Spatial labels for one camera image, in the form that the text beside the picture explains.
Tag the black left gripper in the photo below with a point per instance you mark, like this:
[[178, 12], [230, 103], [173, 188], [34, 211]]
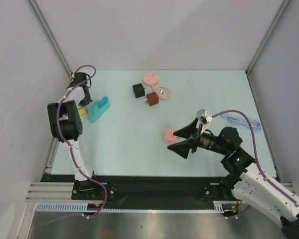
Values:
[[83, 103]]

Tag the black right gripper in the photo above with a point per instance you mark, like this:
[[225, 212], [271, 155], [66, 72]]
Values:
[[194, 139]]

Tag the teal triangular power strip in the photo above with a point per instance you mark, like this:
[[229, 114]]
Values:
[[94, 112]]

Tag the yellow plug adapter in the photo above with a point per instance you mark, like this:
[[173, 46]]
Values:
[[82, 112]]

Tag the blue plug adapter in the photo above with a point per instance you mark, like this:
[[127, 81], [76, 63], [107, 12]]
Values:
[[102, 101]]

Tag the pink cube adapter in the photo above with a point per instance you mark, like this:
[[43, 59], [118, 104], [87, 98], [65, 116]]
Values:
[[169, 138]]

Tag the dark red cube adapter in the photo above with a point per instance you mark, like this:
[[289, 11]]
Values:
[[152, 99]]

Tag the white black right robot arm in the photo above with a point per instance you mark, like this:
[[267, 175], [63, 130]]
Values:
[[246, 180]]

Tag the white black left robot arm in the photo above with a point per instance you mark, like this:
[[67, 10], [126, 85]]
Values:
[[66, 125]]

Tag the black cube adapter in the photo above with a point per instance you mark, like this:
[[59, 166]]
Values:
[[138, 90]]

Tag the pink round power strip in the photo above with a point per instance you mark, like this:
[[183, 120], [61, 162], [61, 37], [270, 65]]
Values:
[[150, 79]]

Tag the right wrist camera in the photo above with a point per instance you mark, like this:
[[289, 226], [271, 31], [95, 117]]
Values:
[[204, 118]]

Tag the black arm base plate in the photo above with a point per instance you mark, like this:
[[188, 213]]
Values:
[[149, 192]]

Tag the slotted cable duct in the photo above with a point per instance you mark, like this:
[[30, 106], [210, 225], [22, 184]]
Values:
[[69, 206]]

